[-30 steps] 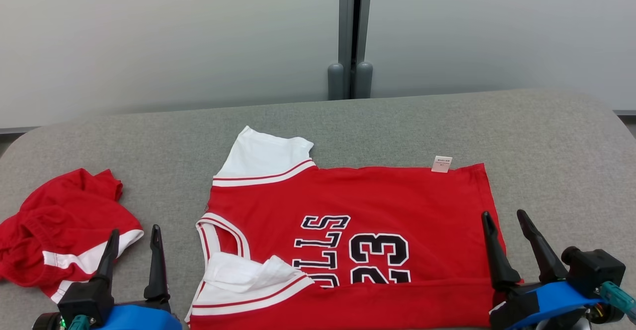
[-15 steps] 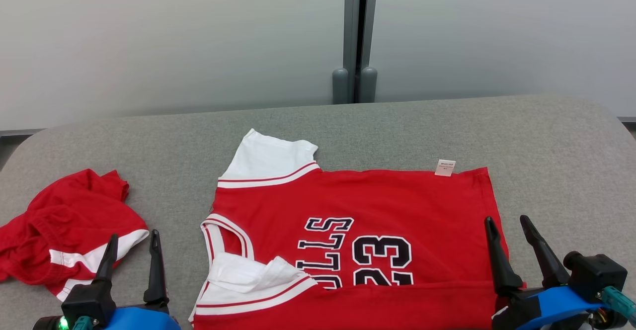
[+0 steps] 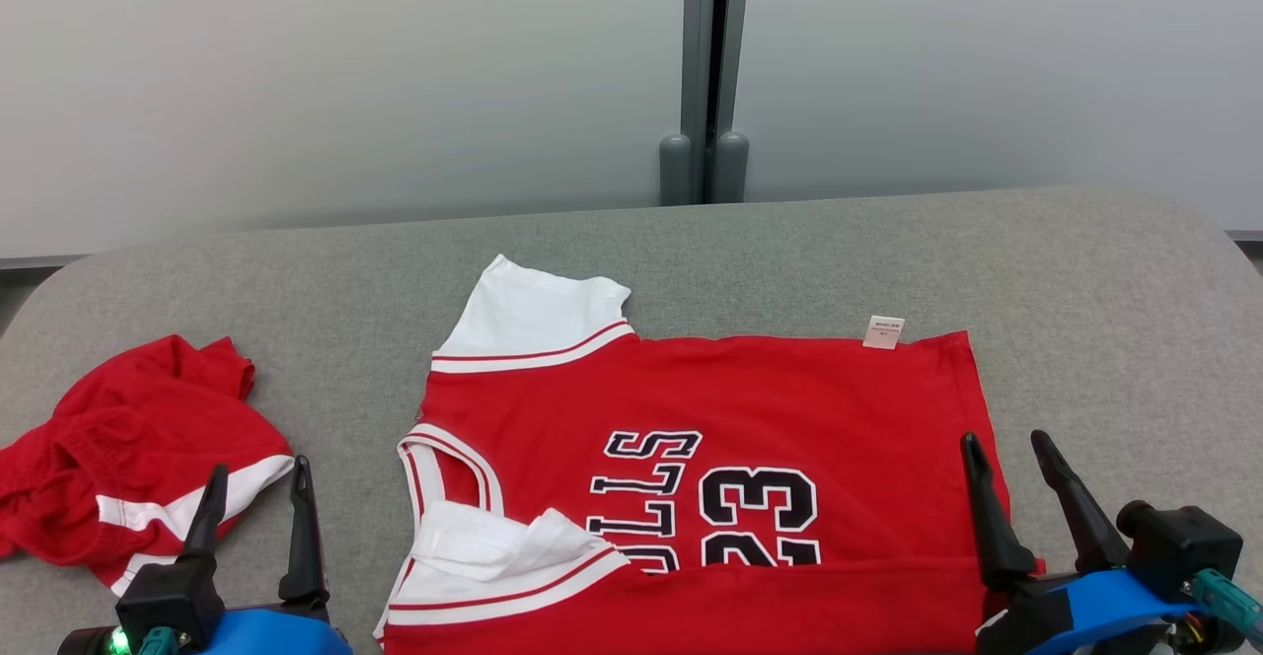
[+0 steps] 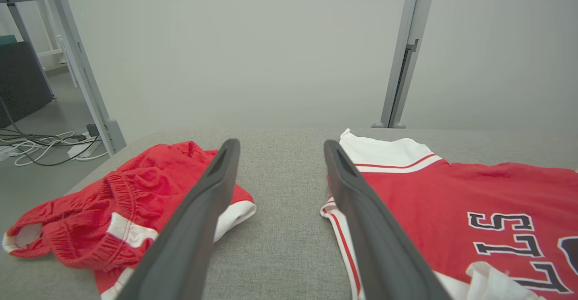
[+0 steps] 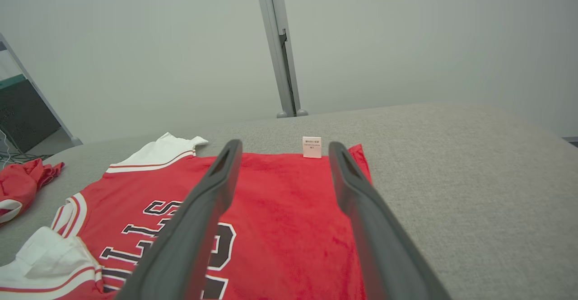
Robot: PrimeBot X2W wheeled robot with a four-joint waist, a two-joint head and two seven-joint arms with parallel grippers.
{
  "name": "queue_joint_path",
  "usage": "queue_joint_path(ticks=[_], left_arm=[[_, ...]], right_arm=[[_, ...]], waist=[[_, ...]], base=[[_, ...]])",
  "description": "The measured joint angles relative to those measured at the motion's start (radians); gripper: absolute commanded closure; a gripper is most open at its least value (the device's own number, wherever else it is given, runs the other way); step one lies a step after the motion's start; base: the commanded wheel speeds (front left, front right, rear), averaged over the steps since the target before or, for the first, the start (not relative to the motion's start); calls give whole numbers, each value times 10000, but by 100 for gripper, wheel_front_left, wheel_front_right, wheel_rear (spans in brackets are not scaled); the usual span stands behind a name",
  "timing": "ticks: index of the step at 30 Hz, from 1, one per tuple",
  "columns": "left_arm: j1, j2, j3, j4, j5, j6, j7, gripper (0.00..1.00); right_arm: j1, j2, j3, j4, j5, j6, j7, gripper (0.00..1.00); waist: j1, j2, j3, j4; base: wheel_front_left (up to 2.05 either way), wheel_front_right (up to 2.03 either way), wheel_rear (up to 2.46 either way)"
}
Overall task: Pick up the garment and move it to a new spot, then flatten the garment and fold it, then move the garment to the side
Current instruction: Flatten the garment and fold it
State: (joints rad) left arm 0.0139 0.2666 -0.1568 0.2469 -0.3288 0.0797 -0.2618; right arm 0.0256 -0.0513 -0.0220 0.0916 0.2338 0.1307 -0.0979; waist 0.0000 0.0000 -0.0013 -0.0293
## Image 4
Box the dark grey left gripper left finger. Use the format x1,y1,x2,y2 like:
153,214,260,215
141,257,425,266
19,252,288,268
117,138,241,300

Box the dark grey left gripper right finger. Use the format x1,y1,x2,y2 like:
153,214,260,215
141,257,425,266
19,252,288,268
324,140,452,300

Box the red shorts with white stripes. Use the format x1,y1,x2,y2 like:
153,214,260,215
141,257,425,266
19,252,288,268
2,141,257,300

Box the red white jersey shirt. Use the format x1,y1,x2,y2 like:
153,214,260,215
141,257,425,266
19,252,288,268
321,128,578,300

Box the white power strip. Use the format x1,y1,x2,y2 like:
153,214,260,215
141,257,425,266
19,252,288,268
67,140,103,159

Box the dark grey cabinet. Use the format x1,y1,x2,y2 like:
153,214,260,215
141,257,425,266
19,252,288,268
0,42,54,129

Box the black floor cable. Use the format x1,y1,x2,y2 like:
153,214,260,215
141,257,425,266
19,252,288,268
0,96,102,167

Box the white floor cable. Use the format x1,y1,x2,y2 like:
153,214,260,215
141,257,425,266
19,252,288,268
0,131,110,167

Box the grey metal partition post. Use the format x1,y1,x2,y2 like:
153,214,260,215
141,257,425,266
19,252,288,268
372,0,438,129

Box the grey metal frame leg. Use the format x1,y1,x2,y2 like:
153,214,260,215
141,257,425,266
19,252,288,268
38,0,127,157

